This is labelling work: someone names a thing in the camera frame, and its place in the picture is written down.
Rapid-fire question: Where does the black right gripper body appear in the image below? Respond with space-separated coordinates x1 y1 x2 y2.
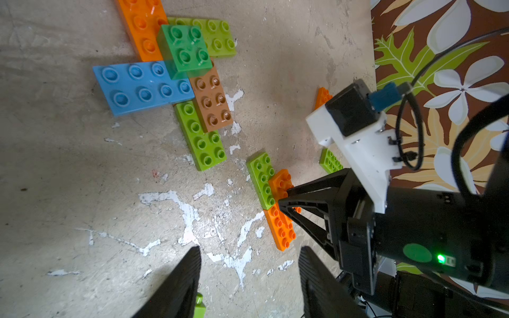
335 169 508 293

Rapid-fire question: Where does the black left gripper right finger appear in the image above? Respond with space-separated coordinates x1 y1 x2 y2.
298 246 367 317

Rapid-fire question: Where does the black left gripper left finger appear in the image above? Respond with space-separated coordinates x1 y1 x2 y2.
134 246 201 318

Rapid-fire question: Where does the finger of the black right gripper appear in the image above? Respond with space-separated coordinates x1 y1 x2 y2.
278 172 349 211
280 204 346 260

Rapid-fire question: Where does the orange brick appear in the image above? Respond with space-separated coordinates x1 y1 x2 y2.
264 204 296 252
314 87 333 110
319 148 343 174
116 0 168 62
269 169 294 201

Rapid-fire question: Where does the small lime brick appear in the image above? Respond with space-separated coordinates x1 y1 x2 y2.
193 293 206 318

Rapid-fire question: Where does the lime brick front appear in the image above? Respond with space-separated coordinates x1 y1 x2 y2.
174 101 227 171

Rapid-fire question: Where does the tan brick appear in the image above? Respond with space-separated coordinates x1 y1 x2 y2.
190 62 233 133

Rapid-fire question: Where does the green square brick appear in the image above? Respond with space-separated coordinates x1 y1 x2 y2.
156 25 213 80

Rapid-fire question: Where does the blue brick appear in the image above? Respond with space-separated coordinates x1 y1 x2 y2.
93 61 195 117

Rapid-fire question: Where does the orange brick front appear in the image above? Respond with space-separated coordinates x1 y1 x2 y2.
116 0 168 62

